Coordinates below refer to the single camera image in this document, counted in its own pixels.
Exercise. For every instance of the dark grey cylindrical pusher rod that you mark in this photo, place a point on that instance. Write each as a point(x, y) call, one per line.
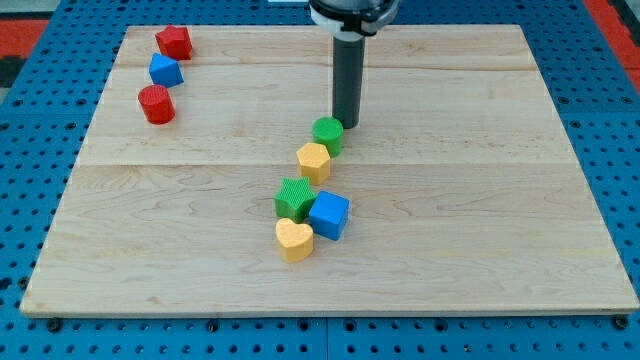
point(348, 62)

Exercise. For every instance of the green star block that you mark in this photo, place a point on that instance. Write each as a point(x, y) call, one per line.
point(294, 199)

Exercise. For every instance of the blue triangle block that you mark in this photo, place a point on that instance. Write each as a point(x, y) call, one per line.
point(165, 71)

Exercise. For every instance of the green cylinder block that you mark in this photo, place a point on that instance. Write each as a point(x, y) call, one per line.
point(328, 131)

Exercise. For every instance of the yellow heart block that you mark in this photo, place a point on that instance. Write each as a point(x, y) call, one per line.
point(295, 240)

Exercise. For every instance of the yellow hexagon block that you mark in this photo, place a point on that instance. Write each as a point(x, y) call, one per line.
point(314, 162)

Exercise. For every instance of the red star block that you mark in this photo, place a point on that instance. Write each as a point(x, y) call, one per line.
point(175, 42)

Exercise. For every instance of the light wooden board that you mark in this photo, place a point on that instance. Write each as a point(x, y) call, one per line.
point(466, 196)

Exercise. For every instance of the blue cube block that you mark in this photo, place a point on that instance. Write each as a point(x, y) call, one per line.
point(329, 214)

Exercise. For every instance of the red cylinder block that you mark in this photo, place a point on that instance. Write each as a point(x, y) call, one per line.
point(157, 105)

